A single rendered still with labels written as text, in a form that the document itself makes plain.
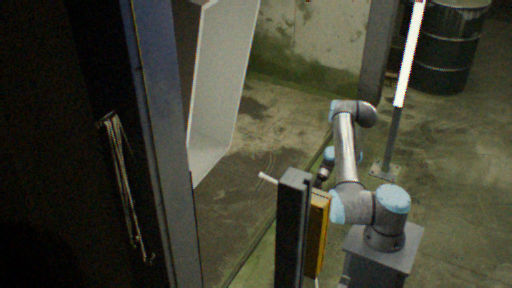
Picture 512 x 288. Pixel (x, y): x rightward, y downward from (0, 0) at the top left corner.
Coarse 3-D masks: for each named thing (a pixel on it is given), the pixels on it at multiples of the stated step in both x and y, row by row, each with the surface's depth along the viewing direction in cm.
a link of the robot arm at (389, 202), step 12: (372, 192) 203; (384, 192) 200; (396, 192) 201; (372, 204) 198; (384, 204) 196; (396, 204) 195; (408, 204) 196; (372, 216) 198; (384, 216) 198; (396, 216) 197; (384, 228) 202; (396, 228) 201
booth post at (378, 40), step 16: (384, 0) 364; (384, 16) 370; (368, 32) 384; (384, 32) 377; (368, 48) 391; (384, 48) 384; (368, 64) 399; (384, 64) 399; (368, 80) 407; (368, 96) 415
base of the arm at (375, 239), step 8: (368, 232) 211; (376, 232) 207; (400, 232) 205; (368, 240) 211; (376, 240) 207; (384, 240) 206; (392, 240) 205; (400, 240) 207; (376, 248) 208; (384, 248) 207; (392, 248) 207; (400, 248) 208
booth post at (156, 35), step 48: (96, 0) 106; (144, 0) 110; (96, 48) 115; (144, 48) 115; (96, 96) 126; (144, 96) 120; (144, 144) 127; (144, 192) 139; (144, 240) 155; (192, 240) 169
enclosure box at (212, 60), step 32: (192, 0) 181; (224, 0) 244; (256, 0) 235; (192, 32) 188; (224, 32) 254; (192, 64) 198; (224, 64) 266; (192, 96) 209; (224, 96) 280; (192, 128) 307; (224, 128) 294; (192, 160) 285
